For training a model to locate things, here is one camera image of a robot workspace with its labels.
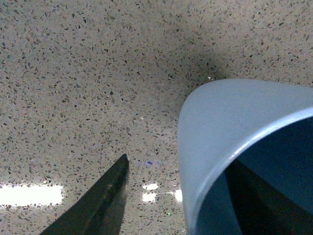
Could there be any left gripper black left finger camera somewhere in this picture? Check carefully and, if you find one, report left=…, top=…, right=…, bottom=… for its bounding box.
left=41, top=154, right=129, bottom=235

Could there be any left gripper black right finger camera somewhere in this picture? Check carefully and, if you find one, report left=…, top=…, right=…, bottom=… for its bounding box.
left=225, top=161, right=313, bottom=235

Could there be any blue cup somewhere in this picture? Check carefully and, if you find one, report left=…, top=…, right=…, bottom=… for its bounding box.
left=178, top=79, right=313, bottom=235

